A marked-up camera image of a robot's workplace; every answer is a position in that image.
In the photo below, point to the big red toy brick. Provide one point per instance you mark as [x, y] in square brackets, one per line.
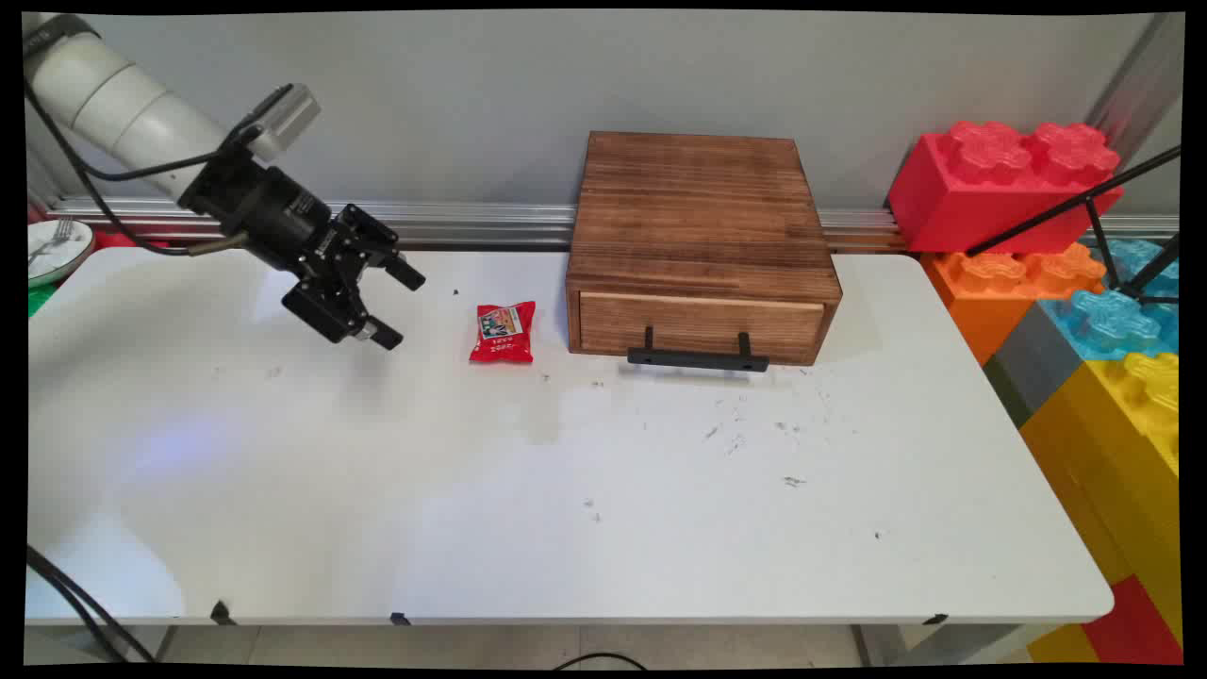
[1000, 189]

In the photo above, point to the flat red toy brick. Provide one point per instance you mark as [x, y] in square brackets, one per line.
[1136, 627]

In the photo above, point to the black tripod stand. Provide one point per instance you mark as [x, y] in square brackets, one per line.
[1099, 212]

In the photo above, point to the silver fork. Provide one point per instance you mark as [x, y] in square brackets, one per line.
[52, 240]

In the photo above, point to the aluminium frame post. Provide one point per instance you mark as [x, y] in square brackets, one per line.
[1136, 80]

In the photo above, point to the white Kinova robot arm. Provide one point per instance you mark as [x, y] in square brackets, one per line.
[113, 99]

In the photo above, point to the white plate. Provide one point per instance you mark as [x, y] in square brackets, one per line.
[58, 250]

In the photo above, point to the big grey toy brick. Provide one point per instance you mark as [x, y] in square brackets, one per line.
[1033, 358]

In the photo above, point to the big orange toy brick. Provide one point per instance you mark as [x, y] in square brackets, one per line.
[1000, 292]

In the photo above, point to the brown wooden drawer cabinet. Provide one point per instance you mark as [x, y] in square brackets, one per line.
[700, 212]

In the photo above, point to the red snack packet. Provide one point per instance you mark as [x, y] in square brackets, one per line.
[503, 332]

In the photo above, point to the aluminium frame rail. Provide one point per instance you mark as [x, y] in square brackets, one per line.
[471, 224]

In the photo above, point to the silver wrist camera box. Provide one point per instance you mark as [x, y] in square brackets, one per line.
[283, 118]

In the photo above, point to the big yellow toy brick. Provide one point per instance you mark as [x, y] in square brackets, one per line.
[1117, 471]

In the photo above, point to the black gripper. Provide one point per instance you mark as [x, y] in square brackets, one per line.
[269, 212]

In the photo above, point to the green toy plate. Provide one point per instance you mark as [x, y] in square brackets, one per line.
[40, 299]

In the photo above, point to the big blue toy brick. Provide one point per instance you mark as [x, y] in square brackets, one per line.
[1117, 316]

